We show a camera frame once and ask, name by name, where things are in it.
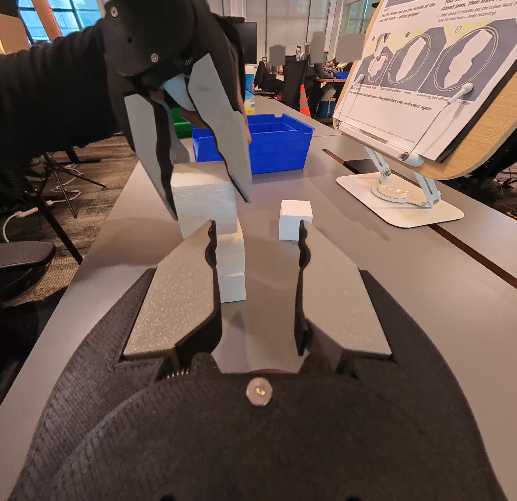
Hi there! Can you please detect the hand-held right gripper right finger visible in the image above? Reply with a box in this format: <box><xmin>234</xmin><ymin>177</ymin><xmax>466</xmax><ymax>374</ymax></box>
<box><xmin>294</xmin><ymin>220</ymin><xmax>392</xmax><ymax>373</ymax></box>

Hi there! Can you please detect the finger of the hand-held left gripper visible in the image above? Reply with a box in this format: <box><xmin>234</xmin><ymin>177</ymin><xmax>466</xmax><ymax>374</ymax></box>
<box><xmin>186</xmin><ymin>53</ymin><xmax>254</xmax><ymax>203</ymax></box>
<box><xmin>123</xmin><ymin>94</ymin><xmax>180</xmax><ymax>222</ymax></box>

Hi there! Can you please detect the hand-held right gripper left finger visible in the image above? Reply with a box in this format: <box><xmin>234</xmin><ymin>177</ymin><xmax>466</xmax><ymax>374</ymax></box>
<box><xmin>122</xmin><ymin>220</ymin><xmax>223</xmax><ymax>364</ymax></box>

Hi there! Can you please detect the person's left forearm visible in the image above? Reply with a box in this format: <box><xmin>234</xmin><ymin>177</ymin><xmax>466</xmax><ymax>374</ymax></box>
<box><xmin>0</xmin><ymin>22</ymin><xmax>134</xmax><ymax>162</ymax></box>

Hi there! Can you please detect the person's left hand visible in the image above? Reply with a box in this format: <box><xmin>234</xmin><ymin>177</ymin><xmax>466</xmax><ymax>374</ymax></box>
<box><xmin>180</xmin><ymin>107</ymin><xmax>212</xmax><ymax>130</ymax></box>

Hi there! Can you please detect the white wipes canister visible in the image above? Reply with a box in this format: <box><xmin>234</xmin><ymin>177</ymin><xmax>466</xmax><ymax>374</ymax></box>
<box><xmin>242</xmin><ymin>66</ymin><xmax>258</xmax><ymax>115</ymax></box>

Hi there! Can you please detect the green plastic bin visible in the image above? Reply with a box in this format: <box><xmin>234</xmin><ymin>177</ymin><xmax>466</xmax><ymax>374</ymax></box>
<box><xmin>170</xmin><ymin>107</ymin><xmax>194</xmax><ymax>139</ymax></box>

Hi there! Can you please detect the blue plastic bin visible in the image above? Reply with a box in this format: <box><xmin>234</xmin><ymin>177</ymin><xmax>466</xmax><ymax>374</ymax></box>
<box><xmin>193</xmin><ymin>113</ymin><xmax>315</xmax><ymax>175</ymax></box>

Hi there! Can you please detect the black monitor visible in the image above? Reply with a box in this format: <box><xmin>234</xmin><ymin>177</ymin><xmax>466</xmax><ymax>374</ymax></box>
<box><xmin>232</xmin><ymin>22</ymin><xmax>258</xmax><ymax>65</ymax></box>

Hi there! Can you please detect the black tripod stand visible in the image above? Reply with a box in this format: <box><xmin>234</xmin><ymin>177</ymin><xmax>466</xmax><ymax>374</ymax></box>
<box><xmin>24</xmin><ymin>145</ymin><xmax>107</xmax><ymax>265</ymax></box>

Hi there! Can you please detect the white stand with wooden board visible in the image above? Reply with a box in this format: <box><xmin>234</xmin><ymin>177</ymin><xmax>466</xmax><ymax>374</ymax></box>
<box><xmin>332</xmin><ymin>0</ymin><xmax>517</xmax><ymax>229</ymax></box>

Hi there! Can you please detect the black office chair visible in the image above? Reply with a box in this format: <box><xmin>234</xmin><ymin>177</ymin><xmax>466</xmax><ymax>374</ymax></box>
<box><xmin>0</xmin><ymin>241</ymin><xmax>57</xmax><ymax>303</ymax></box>

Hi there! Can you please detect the printed instruction sheet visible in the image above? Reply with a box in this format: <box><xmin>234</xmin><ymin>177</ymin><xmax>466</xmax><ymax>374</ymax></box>
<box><xmin>333</xmin><ymin>0</ymin><xmax>517</xmax><ymax>162</ymax></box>

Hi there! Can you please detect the white floor cable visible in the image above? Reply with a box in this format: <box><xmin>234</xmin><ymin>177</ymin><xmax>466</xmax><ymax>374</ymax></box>
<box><xmin>0</xmin><ymin>208</ymin><xmax>41</xmax><ymax>244</ymax></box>

